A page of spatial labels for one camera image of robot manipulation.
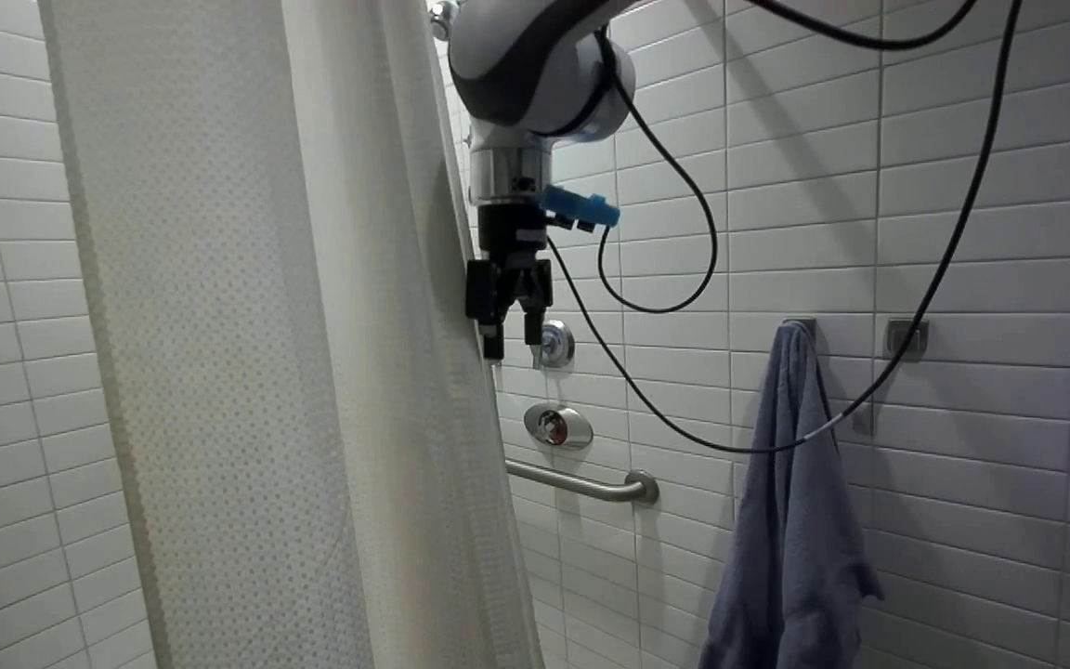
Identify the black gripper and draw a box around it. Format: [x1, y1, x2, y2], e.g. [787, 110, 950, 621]
[462, 198, 558, 367]

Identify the white shower curtain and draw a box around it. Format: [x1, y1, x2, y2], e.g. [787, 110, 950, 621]
[34, 0, 549, 669]

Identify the round chrome shower knob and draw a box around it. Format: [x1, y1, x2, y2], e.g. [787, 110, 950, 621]
[529, 314, 581, 374]

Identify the long metal grab bar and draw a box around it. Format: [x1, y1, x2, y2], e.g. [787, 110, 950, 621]
[503, 452, 665, 509]

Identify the blue hanging towel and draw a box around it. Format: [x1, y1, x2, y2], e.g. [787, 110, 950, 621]
[696, 314, 888, 669]

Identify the metal towel bar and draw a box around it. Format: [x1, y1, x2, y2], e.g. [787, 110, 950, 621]
[784, 314, 938, 367]

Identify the chrome shower valve handle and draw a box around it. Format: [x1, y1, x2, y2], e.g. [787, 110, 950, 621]
[520, 396, 600, 452]

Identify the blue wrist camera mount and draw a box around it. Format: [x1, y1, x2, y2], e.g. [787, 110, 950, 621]
[538, 180, 626, 234]

